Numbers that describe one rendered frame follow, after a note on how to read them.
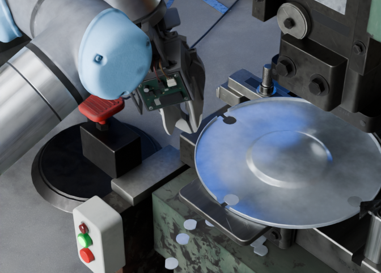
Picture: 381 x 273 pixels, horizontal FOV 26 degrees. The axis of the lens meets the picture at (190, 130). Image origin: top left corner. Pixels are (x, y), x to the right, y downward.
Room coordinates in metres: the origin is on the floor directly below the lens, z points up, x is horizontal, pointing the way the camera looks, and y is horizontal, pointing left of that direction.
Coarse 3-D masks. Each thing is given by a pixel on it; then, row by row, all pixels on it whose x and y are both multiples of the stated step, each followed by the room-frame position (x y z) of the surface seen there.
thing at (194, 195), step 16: (192, 192) 0.86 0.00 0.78; (192, 208) 0.83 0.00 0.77; (208, 208) 0.82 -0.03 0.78; (224, 208) 0.82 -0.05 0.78; (224, 224) 0.79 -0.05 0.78; (240, 224) 0.79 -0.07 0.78; (256, 224) 0.79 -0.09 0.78; (240, 240) 0.76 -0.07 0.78; (272, 240) 0.87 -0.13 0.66; (288, 240) 0.86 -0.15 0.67
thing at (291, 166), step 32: (224, 128) 1.00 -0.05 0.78; (256, 128) 1.00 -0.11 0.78; (288, 128) 1.00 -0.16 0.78; (320, 128) 1.00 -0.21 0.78; (352, 128) 1.00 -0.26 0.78; (224, 160) 0.92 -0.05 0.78; (256, 160) 0.92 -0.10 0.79; (288, 160) 0.92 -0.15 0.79; (320, 160) 0.92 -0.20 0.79; (352, 160) 0.92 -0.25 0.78; (224, 192) 0.86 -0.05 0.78; (256, 192) 0.86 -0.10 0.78; (288, 192) 0.86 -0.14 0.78; (320, 192) 0.86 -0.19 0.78; (352, 192) 0.86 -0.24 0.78; (288, 224) 0.79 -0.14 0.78; (320, 224) 0.79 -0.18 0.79
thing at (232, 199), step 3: (228, 195) 0.85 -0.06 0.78; (231, 195) 0.85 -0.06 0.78; (234, 195) 0.85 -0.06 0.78; (225, 198) 0.84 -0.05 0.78; (228, 198) 0.84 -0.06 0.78; (231, 198) 0.84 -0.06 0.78; (234, 198) 0.84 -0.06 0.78; (237, 198) 0.84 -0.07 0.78; (225, 201) 0.84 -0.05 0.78; (228, 201) 0.84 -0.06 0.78; (231, 201) 0.84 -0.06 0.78; (234, 201) 0.84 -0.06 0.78; (237, 201) 0.84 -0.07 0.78; (231, 204) 0.83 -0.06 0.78
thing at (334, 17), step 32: (288, 0) 1.00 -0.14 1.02; (320, 0) 0.96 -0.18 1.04; (352, 0) 0.93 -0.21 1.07; (288, 32) 0.98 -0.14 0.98; (320, 32) 0.96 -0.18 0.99; (352, 32) 0.92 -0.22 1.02; (288, 64) 0.95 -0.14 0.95; (320, 64) 0.92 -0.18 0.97; (320, 96) 0.91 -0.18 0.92; (352, 96) 0.91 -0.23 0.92
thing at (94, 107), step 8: (96, 96) 1.11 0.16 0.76; (120, 96) 1.11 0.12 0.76; (80, 104) 1.09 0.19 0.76; (88, 104) 1.09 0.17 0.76; (96, 104) 1.09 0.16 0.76; (104, 104) 1.09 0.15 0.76; (112, 104) 1.09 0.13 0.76; (120, 104) 1.09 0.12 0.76; (88, 112) 1.07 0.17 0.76; (96, 112) 1.06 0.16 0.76; (104, 112) 1.07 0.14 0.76; (112, 112) 1.07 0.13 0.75; (96, 120) 1.06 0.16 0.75; (104, 120) 1.09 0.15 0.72
